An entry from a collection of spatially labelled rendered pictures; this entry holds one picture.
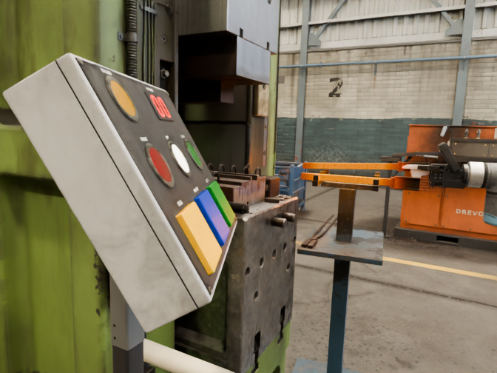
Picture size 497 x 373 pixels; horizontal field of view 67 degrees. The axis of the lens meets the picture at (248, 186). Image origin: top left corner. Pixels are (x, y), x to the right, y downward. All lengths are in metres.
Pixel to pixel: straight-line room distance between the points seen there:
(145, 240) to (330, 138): 8.50
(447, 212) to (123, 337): 4.13
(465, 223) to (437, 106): 4.34
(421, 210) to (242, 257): 3.68
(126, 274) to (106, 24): 0.58
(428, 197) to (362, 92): 4.62
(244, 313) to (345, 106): 7.93
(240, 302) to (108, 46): 0.68
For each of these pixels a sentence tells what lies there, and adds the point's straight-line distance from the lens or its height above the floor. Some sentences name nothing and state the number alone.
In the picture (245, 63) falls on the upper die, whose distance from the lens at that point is 1.04.
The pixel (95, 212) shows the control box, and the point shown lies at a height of 1.05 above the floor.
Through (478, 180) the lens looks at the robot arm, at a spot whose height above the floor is 0.99.
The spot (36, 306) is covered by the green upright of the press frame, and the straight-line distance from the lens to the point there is 1.23.
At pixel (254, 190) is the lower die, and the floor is 0.96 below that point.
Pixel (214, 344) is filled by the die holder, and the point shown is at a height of 0.53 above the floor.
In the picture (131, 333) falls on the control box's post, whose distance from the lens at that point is 0.63.
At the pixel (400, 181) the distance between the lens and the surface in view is 1.40.
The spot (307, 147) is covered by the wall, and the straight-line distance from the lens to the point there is 9.00.
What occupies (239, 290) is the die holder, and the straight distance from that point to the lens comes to 1.02.
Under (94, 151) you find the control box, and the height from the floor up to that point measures 1.11.
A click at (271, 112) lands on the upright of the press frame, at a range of 1.54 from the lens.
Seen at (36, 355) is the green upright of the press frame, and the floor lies 0.48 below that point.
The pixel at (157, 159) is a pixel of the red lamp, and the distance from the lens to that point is 0.44.
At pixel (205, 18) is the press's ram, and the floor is 1.40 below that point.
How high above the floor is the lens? 1.13
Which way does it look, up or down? 9 degrees down
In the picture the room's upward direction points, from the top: 2 degrees clockwise
